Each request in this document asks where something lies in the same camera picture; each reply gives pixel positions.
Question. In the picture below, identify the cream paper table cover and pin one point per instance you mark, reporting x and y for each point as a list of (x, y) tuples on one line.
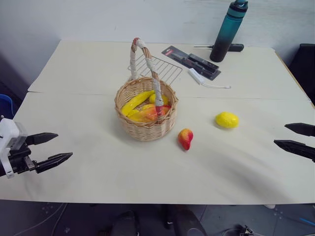
[(93, 66), (123, 172)]

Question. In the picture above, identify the long yellow banana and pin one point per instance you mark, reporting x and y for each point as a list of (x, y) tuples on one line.
[(137, 100)]

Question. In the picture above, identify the teal black water bottle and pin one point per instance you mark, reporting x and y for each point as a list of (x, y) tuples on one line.
[(225, 34)]

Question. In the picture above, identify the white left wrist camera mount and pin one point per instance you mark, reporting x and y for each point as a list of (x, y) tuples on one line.
[(8, 132)]

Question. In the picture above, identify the blue plastic bin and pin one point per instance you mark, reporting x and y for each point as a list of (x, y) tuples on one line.
[(5, 105)]

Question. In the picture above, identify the red yellow pear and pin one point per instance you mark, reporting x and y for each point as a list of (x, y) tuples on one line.
[(185, 138)]

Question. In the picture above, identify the black screwdriver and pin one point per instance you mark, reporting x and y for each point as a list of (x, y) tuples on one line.
[(236, 47)]

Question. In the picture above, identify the black tool blister package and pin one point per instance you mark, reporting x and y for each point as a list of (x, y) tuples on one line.
[(194, 62)]

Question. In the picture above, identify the large orange yellow mango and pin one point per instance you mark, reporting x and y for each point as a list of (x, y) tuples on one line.
[(148, 114)]

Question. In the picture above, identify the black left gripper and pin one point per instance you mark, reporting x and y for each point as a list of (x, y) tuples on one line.
[(19, 161)]

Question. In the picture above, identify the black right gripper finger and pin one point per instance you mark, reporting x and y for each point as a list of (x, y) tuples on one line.
[(304, 129), (299, 148)]

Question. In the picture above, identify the short yellow banana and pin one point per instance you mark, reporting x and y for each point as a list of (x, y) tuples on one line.
[(133, 115)]

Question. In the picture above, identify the small yellow lemon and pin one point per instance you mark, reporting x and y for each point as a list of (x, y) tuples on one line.
[(152, 98)]

